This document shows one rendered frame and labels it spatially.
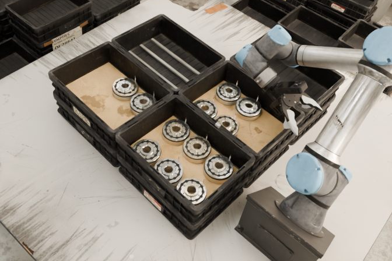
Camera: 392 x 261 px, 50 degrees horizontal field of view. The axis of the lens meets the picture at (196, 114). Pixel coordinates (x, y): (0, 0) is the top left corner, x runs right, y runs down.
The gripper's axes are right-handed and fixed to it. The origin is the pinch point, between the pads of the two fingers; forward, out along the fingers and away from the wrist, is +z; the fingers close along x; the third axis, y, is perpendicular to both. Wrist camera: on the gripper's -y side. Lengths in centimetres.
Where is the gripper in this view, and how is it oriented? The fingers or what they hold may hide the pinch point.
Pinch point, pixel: (311, 122)
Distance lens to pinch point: 149.6
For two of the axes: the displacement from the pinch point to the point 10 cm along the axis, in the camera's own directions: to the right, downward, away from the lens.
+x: -6.9, 5.6, -4.5
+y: -3.0, 3.5, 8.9
